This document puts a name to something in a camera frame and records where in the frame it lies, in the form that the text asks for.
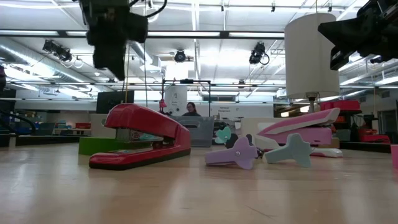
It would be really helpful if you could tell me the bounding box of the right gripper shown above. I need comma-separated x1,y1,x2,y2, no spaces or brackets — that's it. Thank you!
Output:
317,0,398,71

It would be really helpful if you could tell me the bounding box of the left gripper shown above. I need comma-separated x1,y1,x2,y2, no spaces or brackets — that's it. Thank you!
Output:
79,0,130,81

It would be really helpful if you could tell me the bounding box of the red stapler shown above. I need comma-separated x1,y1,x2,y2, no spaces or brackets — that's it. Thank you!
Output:
89,103,192,170

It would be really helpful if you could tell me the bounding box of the pink and white stapler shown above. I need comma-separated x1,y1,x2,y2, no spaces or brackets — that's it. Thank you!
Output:
254,108,344,158

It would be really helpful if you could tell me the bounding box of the pale blue staple remover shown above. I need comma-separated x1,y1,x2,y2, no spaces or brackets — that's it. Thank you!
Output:
264,133,313,168

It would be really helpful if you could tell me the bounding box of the purple staple remover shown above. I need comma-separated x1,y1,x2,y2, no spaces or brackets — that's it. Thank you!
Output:
205,136,258,170

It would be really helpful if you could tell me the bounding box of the black monitor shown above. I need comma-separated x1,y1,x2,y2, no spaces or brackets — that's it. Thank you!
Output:
96,90,135,114

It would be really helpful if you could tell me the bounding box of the white cylindrical lamp shade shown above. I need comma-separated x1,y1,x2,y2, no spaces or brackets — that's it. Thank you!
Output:
284,12,340,100

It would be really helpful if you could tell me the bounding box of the black ceiling spotlight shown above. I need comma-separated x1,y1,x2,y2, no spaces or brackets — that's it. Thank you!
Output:
248,42,271,65
42,39,58,53
55,46,73,62
174,49,187,63

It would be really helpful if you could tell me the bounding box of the beige plastic bin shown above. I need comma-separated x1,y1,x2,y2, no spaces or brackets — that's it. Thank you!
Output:
90,113,116,138

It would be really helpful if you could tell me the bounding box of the white pillar sign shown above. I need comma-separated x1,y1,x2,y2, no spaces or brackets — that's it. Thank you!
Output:
164,85,188,116

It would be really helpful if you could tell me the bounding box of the metal lamp stem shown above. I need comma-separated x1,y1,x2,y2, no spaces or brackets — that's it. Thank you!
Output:
306,92,320,113

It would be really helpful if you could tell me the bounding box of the person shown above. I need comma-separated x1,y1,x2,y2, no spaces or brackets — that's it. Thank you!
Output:
182,102,201,118

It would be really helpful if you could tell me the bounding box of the wooden lamp base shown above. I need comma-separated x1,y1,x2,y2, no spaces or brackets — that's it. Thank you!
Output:
320,137,340,149

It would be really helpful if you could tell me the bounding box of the grey translucent plastic bin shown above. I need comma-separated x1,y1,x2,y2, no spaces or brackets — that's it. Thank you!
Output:
169,116,215,147

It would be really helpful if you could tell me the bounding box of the black hanging cable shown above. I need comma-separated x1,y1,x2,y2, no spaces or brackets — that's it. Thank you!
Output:
143,42,149,108

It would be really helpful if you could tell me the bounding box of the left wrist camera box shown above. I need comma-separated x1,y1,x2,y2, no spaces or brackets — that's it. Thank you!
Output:
126,12,149,44

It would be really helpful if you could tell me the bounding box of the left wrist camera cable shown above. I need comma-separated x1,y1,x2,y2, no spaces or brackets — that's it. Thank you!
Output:
129,0,169,19

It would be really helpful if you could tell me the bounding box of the black metal frame rig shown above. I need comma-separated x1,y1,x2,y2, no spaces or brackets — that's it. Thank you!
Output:
160,79,211,118

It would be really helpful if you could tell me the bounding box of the black curved hose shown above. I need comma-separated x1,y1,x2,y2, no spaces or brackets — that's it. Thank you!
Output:
0,110,37,136

